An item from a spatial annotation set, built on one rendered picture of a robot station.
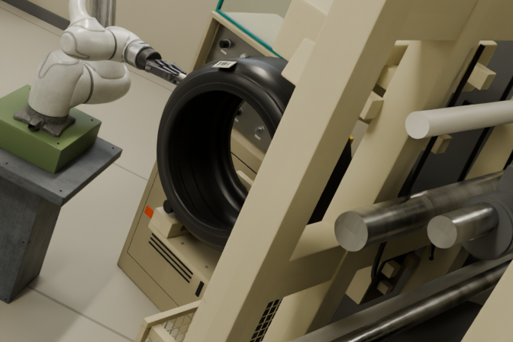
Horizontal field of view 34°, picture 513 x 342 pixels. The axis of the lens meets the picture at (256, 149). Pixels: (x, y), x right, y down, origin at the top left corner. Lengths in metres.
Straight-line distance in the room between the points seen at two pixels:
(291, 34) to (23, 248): 1.72
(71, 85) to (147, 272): 1.02
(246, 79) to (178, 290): 1.48
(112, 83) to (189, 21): 2.50
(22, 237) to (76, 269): 0.52
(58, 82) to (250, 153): 0.76
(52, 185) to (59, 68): 0.41
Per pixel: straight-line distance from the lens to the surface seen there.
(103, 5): 3.20
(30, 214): 3.25
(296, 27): 1.93
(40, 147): 3.09
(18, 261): 3.37
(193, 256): 2.65
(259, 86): 2.30
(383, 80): 1.89
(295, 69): 1.80
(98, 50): 2.76
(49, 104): 3.10
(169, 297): 3.65
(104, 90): 3.18
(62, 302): 3.58
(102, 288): 3.71
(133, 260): 3.78
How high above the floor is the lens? 2.26
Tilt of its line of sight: 25 degrees down
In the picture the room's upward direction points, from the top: 23 degrees clockwise
